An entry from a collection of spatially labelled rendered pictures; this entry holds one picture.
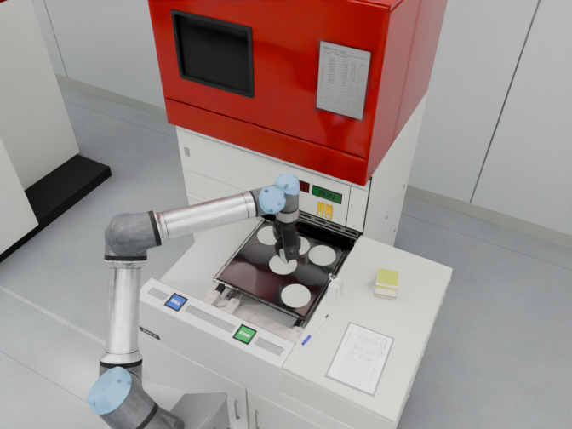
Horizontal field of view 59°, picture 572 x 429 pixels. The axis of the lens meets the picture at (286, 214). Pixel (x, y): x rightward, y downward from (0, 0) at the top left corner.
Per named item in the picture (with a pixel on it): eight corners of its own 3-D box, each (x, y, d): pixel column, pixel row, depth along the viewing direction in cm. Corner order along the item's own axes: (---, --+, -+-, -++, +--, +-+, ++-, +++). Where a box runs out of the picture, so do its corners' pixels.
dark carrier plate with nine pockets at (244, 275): (265, 221, 203) (265, 220, 203) (344, 251, 192) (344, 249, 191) (217, 279, 181) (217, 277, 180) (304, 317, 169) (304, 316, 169)
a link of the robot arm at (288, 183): (268, 174, 155) (294, 168, 158) (269, 202, 163) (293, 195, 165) (278, 190, 150) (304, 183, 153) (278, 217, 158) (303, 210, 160)
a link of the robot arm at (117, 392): (117, 445, 124) (79, 407, 121) (117, 424, 137) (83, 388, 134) (157, 409, 127) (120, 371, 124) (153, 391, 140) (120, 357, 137)
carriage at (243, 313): (212, 298, 180) (211, 293, 178) (304, 340, 167) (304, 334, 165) (198, 314, 175) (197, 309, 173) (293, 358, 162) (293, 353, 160)
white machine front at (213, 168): (190, 192, 227) (178, 115, 200) (359, 256, 200) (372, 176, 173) (185, 197, 225) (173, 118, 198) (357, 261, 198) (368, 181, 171)
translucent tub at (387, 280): (374, 279, 172) (377, 265, 167) (397, 283, 171) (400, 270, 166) (372, 296, 167) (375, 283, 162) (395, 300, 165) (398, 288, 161)
